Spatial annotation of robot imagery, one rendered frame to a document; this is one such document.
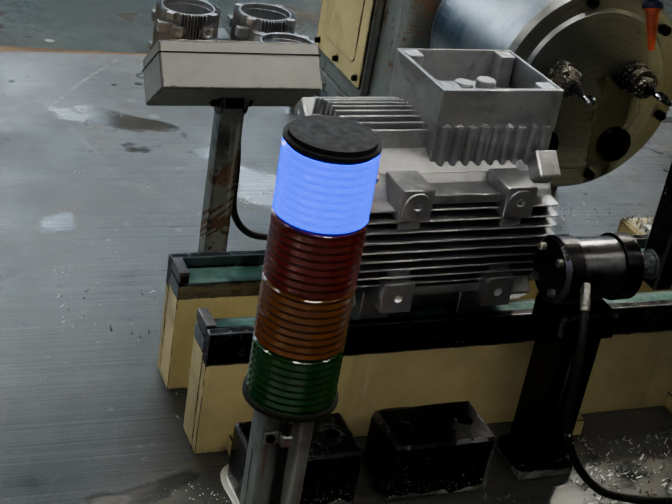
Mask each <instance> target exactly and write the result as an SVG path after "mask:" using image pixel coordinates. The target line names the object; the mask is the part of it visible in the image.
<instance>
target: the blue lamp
mask: <svg viewBox="0 0 672 504"><path fill-rule="evenodd" d="M280 151H281V153H280V155H279V160H280V161H279V163H278V170H277V177H276V185H275V192H274V195H273V199H274V200H273V202H272V207H273V210H274V212H275V213H276V214H277V215H278V216H279V217H280V218H281V219H283V220H284V221H286V222H287V223H289V224H291V225H293V226H295V227H297V228H300V229H303V230H306V231H310V232H315V233H321V234H345V233H350V232H354V231H357V230H359V229H361V228H363V227H364V226H366V224H367V223H368V221H369V214H370V211H371V209H370V208H371V206H372V199H373V195H374V194H373V192H374V190H375V183H376V176H377V174H378V167H379V160H380V158H381V154H380V155H379V156H377V157H376V158H374V159H372V160H370V161H368V162H366V163H362V164H356V165H336V164H329V163H324V162H319V161H316V160H312V159H310V158H307V157H305V156H303V155H301V154H299V153H297V152H296V151H294V150H293V149H292V148H291V147H290V146H289V145H288V144H287V143H286V142H285V140H284V138H283V137H282V145H281V148H280Z"/></svg>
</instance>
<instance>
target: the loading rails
mask: <svg viewBox="0 0 672 504"><path fill-rule="evenodd" d="M265 251H266V250H243V251H218V252H193V253H170V254H169V258H168V267H167V276H166V287H165V297H164V306H163V315H162V325H161V334H160V343H159V353H158V362H157V366H158V369H159V370H160V373H161V376H162V378H163V380H164V383H165V385H166V388H167V389H176V388H183V387H185V388H188V391H187V399H186V407H185V415H184V423H183V428H184V430H185V433H186V435H187V437H188V440H189V442H190V445H191V446H192V449H193V452H194V454H201V453H210V452H220V451H228V454H229V456H230V453H231V446H232V439H233V432H234V425H235V424H236V423H239V422H250V421H252V417H253V410H254V408H252V407H251V406H250V405H249V404H248V403H247V401H246V400H245V398H244V396H243V393H242V385H243V380H244V378H245V376H246V375H247V372H248V365H249V358H250V351H251V345H252V338H253V331H254V326H255V319H256V312H257V305H258V298H259V291H260V284H261V277H262V270H263V265H264V258H265ZM528 282H529V287H530V293H528V294H526V295H524V296H522V297H520V298H517V299H510V300H509V303H508V304H507V305H494V306H484V308H483V311H481V312H466V313H450V314H449V313H448V312H447V311H446V309H445V308H444V307H443V306H442V305H436V306H423V307H411V309H410V312H400V313H388V317H387V318H372V319H357V320H351V318H350V323H349V326H348V327H349V328H348V332H347V338H346V344H345V349H344V355H343V360H342V363H341V369H340V376H339V381H338V386H337V390H338V403H337V406H336V408H335V409H334V411H333V412H332V413H331V414H334V413H340V414H341V415H342V417H343V419H344V420H345V422H346V424H347V425H348V427H349V429H350V430H351V432H352V434H353V435H354V437H355V438H356V437H365V436H368V431H369V426H370V421H371V418H372V415H373V413H374V411H377V410H381V409H387V408H398V407H416V406H422V405H431V404H440V403H450V402H461V401H469V402H470V403H471V405H472V406H473V407H474V409H475V410H476V411H477V413H478V414H479V415H480V417H481V418H482V419H483V421H484V422H485V423H486V424H491V423H501V422H511V421H513V420H514V416H515V413H516V409H517V405H518V402H519V398H520V394H521V391H522V387H523V383H524V380H525V376H526V372H527V369H528V365H529V361H530V358H531V354H532V350H533V347H534V343H535V339H536V335H537V332H538V328H539V324H540V322H539V321H538V320H537V319H536V318H535V317H534V316H533V314H532V311H533V307H534V303H535V300H536V296H537V293H538V292H539V291H538V289H537V287H536V284H535V280H532V279H531V277H528ZM602 299H603V300H604V301H605V302H606V303H607V304H608V305H610V306H611V307H612V308H613V309H614V310H615V311H616V312H617V314H618V315H619V317H618V320H617V324H616V327H615V330H614V333H613V336H612V338H609V339H601V341H600V344H599V348H598V351H597V354H596V358H595V361H594V364H593V368H592V371H591V374H590V378H589V381H588V384H587V388H586V391H585V394H584V398H583V401H582V404H581V408H580V411H579V414H578V418H577V421H576V424H575V428H574V431H573V436H576V435H580V434H581V431H582V428H583V425H584V419H583V417H582V416H581V415H580V414H588V413H598V412H608V411H617V410H627V409H637V408H646V407H656V406H664V407H665V408H666V409H667V410H668V411H669V412H670V413H671V414H672V286H671V289H669V290H657V291H655V290H653V289H651V288H650V287H649V286H648V285H647V284H646V283H645V282H644V281H643V282H642V285H641V287H640V289H639V291H638V292H637V293H636V295H635V296H633V297H632V298H630V299H622V300H607V299H605V298H602ZM182 386H183V387H182Z"/></svg>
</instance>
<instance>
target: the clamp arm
mask: <svg viewBox="0 0 672 504"><path fill-rule="evenodd" d="M643 254H645V255H651V254H652V255H653V256H654V258H655V259H654V258H653V257H649V258H648V263H649V266H650V265H655V262H656V268H651V269H649V270H648V271H647V274H646V275H647V276H644V279H643V281H644V282H645V283H646V284H647V285H648V286H649V287H650V288H651V289H653V290H655V291H657V290H669V289H671V286H672V161H671V165H670V168H669V171H668V174H667V178H666V181H665V184H664V187H663V191H662V194H661V197H660V200H659V204H658V207H657V210H656V213H655V217H654V220H653V223H652V226H651V230H650V233H649V236H648V240H647V243H646V246H645V249H644V251H643ZM650 274H652V275H650Z"/></svg>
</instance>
